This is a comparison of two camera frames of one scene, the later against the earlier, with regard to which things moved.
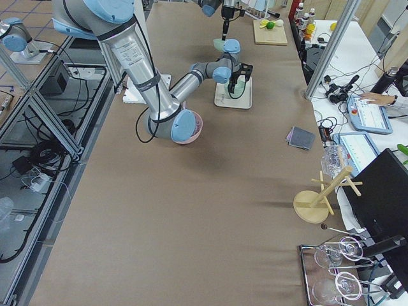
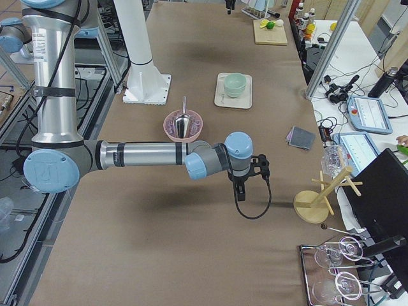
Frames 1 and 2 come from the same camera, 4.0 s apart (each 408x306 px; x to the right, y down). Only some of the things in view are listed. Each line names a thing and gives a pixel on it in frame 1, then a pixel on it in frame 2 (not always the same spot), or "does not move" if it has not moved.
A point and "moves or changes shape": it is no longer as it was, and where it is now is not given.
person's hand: x=377 y=99 → x=403 y=140
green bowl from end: x=239 y=88 does not move
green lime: x=271 y=25 does not move
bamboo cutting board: x=275 y=36 does not move
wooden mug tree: x=313 y=206 does not move
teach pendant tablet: x=366 y=116 does not move
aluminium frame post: x=330 y=48 does not move
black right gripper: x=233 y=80 → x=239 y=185
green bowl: x=219 y=44 moves or changes shape
